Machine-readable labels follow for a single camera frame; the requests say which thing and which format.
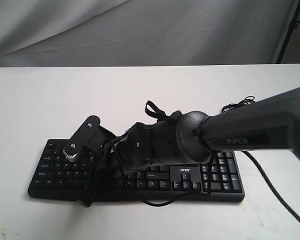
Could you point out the grey backdrop cloth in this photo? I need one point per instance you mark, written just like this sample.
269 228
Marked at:
126 33

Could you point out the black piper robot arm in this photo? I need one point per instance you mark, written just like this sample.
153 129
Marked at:
194 137

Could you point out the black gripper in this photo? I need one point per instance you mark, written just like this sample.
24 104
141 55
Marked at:
130 152

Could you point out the black tripod stand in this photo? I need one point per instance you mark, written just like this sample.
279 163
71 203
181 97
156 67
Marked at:
293 25

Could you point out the black acer keyboard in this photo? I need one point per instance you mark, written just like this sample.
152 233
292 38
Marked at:
55 178

